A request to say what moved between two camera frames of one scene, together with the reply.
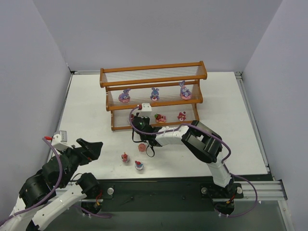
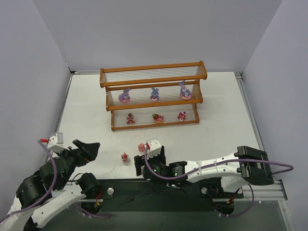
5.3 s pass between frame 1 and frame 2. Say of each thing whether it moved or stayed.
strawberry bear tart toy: stayed
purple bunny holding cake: stayed
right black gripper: moved
